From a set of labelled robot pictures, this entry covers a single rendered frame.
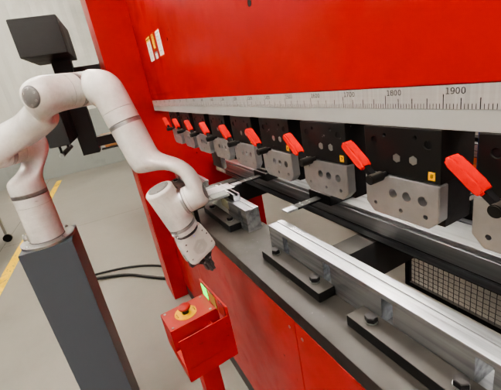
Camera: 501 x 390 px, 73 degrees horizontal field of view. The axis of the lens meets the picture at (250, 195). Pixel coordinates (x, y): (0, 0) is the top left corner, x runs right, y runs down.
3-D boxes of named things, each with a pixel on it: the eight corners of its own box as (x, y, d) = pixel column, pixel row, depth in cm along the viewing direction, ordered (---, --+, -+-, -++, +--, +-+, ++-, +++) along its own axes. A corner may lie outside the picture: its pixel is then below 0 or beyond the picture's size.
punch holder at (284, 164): (265, 172, 101) (257, 118, 95) (289, 165, 104) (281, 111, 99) (294, 183, 88) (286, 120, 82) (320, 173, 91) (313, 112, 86)
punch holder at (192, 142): (185, 145, 169) (178, 112, 164) (202, 141, 173) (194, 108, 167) (195, 148, 157) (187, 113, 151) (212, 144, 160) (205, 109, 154)
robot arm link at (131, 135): (165, 105, 96) (213, 199, 102) (116, 129, 97) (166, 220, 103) (158, 103, 88) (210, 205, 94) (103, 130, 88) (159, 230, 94)
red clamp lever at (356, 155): (341, 141, 61) (374, 181, 57) (357, 135, 63) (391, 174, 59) (337, 147, 63) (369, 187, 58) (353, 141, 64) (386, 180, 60)
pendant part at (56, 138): (61, 140, 243) (42, 88, 231) (79, 136, 247) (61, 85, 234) (49, 148, 203) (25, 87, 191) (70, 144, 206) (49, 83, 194)
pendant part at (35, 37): (72, 155, 256) (28, 34, 227) (107, 148, 263) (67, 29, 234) (62, 169, 210) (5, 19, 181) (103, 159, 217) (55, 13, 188)
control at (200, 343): (169, 343, 114) (155, 299, 108) (211, 320, 121) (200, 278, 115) (191, 382, 98) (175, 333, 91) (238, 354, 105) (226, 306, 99)
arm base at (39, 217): (15, 258, 119) (-8, 210, 112) (26, 237, 135) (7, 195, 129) (73, 240, 124) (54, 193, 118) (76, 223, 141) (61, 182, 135)
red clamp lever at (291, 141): (281, 133, 78) (304, 163, 74) (295, 128, 80) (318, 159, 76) (279, 138, 80) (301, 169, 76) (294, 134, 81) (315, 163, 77)
